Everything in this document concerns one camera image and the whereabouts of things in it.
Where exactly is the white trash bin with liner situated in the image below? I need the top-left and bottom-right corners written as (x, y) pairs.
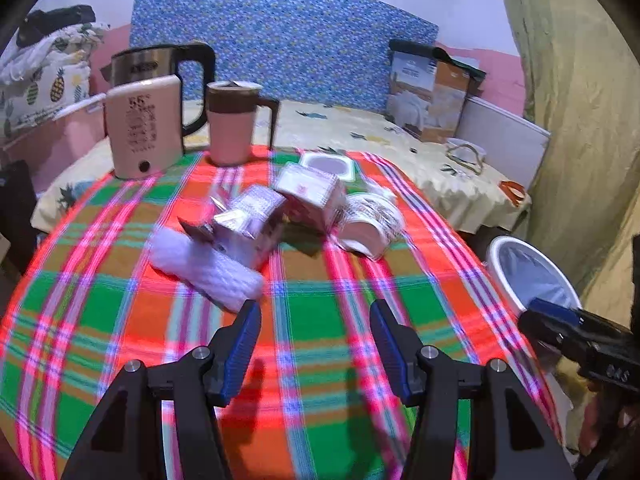
top-left (485, 235), bottom-right (582, 316)

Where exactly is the black bag on pile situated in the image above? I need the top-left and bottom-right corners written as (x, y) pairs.
top-left (16, 4), bottom-right (96, 48)

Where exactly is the rope handle bag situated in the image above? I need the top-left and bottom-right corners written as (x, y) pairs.
top-left (446, 138), bottom-right (486, 176)

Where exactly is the pineapple print pillow pile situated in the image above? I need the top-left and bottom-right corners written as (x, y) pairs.
top-left (1, 22), bottom-right (110, 140)

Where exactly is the white radiator panel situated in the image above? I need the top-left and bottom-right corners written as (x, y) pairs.
top-left (456, 96), bottom-right (551, 190)

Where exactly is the white patterned paper cup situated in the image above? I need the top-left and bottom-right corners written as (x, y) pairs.
top-left (335, 193), bottom-right (405, 260)

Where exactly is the red green plaid tablecloth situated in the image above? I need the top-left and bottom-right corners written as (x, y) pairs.
top-left (1, 148), bottom-right (558, 479)

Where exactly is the blue patterned headboard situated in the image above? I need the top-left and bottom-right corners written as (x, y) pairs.
top-left (129, 0), bottom-right (439, 112)

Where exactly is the white foam fruit net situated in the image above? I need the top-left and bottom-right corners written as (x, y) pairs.
top-left (150, 228), bottom-right (264, 313)

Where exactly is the right hand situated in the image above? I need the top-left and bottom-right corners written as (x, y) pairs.
top-left (578, 382), bottom-right (639, 456)

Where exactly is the white pink milk carton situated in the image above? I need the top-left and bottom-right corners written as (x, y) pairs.
top-left (273, 162), bottom-right (346, 233)

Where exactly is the beige thermos box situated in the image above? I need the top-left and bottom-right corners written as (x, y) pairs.
top-left (104, 87), bottom-right (183, 180)

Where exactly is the cardboard quilt box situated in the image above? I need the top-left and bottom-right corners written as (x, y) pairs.
top-left (385, 39), bottom-right (486, 143)

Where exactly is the stainless steel electric kettle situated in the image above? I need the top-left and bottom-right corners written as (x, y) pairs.
top-left (101, 41), bottom-right (216, 112)

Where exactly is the pink brown lidded mug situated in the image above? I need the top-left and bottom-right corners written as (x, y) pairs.
top-left (205, 80), bottom-right (281, 167)

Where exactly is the orange object on bed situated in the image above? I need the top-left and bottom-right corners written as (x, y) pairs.
top-left (498, 180), bottom-right (527, 207)

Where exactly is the white yogurt cup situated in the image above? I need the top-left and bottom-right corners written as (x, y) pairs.
top-left (298, 152), bottom-right (356, 182)

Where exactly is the olive green curtain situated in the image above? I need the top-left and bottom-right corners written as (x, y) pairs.
top-left (504, 0), bottom-right (639, 324)

